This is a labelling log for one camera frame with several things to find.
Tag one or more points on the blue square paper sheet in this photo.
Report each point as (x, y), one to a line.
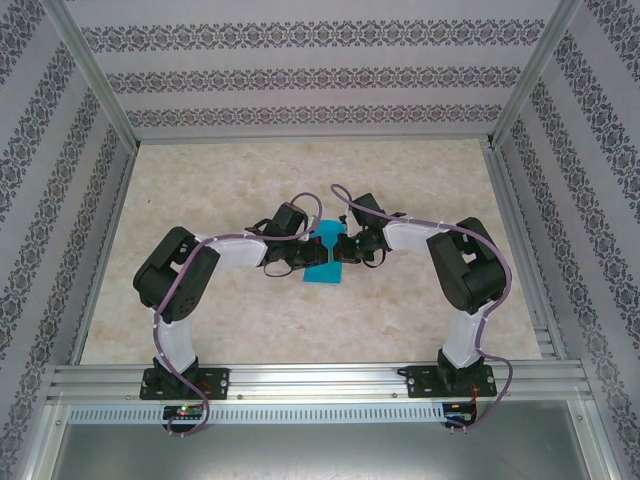
(322, 274)

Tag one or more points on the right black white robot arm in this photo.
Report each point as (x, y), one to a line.
(470, 270)

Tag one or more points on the aluminium frame cross bar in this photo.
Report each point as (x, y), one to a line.
(310, 138)

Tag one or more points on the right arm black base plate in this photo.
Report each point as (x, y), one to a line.
(420, 385)

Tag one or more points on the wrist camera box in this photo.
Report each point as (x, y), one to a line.
(289, 217)
(367, 209)

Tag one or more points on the grey metal sheet panel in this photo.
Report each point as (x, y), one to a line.
(320, 450)

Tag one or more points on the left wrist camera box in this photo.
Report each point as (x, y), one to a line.
(289, 217)

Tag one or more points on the aluminium mounting rail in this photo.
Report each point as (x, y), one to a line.
(320, 382)

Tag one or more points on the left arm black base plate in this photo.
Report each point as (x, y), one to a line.
(217, 382)

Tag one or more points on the aluminium table side rail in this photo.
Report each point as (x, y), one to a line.
(525, 250)
(104, 250)

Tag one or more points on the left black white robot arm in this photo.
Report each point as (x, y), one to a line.
(175, 275)

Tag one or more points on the aluminium frame post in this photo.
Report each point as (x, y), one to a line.
(535, 65)
(90, 65)

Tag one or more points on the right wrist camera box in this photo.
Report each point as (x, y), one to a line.
(367, 209)

